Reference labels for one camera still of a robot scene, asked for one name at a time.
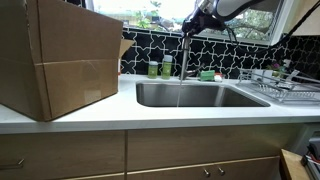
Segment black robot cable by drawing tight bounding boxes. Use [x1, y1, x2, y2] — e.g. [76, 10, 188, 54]
[226, 1, 320, 50]

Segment steel wire dish rack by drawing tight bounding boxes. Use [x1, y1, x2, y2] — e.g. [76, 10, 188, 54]
[237, 68, 320, 105]

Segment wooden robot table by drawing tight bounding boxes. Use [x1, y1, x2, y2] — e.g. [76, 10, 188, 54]
[279, 148, 311, 180]

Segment green sponge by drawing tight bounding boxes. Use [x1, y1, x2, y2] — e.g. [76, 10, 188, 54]
[199, 69, 216, 82]

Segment metal drawer bar handle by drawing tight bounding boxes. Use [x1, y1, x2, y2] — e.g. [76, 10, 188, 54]
[0, 158, 25, 171]

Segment wooden cabinet door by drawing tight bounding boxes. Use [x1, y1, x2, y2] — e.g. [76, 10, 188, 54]
[126, 156, 281, 180]

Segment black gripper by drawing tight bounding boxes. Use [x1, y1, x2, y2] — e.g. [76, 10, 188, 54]
[181, 5, 228, 38]

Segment steel faucet lever handle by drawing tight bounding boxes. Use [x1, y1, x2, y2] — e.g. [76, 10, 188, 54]
[188, 63, 205, 79]

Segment green cup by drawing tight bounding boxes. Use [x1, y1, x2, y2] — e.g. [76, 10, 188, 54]
[147, 60, 159, 80]
[161, 54, 174, 80]

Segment stainless steel sink basin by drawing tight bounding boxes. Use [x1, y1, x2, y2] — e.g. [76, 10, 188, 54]
[135, 81, 271, 108]

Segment brown cardboard box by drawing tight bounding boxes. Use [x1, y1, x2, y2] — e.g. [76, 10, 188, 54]
[0, 0, 136, 122]

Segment wide wooden cabinet drawer front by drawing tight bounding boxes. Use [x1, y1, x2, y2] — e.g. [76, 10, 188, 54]
[127, 124, 301, 172]

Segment small pink flower plant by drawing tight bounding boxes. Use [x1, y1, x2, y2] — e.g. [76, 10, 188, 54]
[269, 60, 285, 73]

